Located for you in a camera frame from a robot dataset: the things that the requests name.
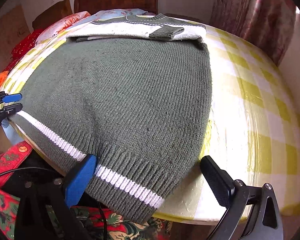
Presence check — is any brown cardboard box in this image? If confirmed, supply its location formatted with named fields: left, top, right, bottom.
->
left=0, top=5, right=30, bottom=72

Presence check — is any green and white knit sweater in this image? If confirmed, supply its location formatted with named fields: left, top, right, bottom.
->
left=12, top=14, right=212, bottom=223

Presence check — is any light blue floral quilt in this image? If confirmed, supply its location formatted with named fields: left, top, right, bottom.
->
left=89, top=8, right=155, bottom=21

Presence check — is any orange pink floral pillow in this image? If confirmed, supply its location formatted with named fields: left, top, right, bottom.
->
left=35, top=11, right=91, bottom=45

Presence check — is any yellow checkered bed sheet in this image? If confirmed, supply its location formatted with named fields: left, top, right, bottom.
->
left=0, top=25, right=300, bottom=225

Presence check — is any black cable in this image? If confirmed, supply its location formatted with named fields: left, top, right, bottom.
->
left=0, top=144, right=108, bottom=240

